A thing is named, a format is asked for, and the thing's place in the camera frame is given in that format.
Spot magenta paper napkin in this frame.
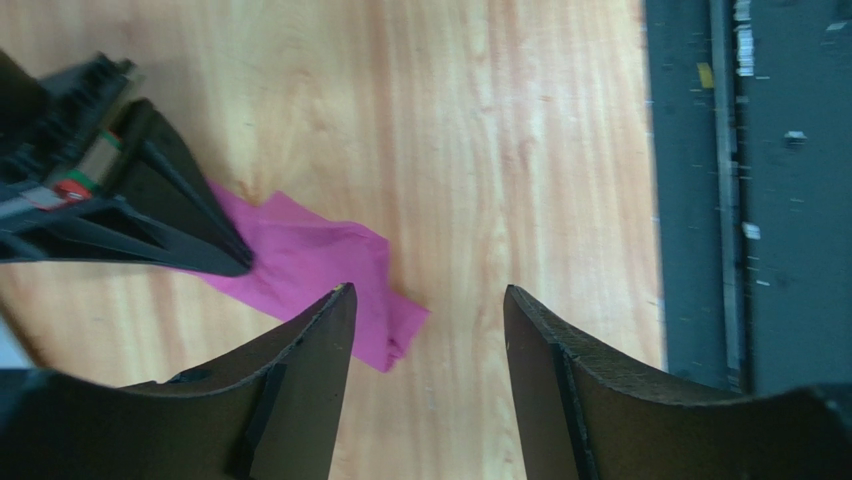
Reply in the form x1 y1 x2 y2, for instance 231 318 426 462
201 184 429 373

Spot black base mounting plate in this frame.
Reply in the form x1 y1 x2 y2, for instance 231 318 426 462
645 1 851 395

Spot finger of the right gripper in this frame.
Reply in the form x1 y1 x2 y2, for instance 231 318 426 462
106 99 254 267
1 201 250 277

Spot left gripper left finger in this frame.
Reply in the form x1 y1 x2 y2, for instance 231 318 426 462
126 283 357 479

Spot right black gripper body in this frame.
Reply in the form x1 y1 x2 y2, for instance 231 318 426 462
1 53 143 218

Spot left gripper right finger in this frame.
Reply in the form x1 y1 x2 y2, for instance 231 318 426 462
503 285 851 479

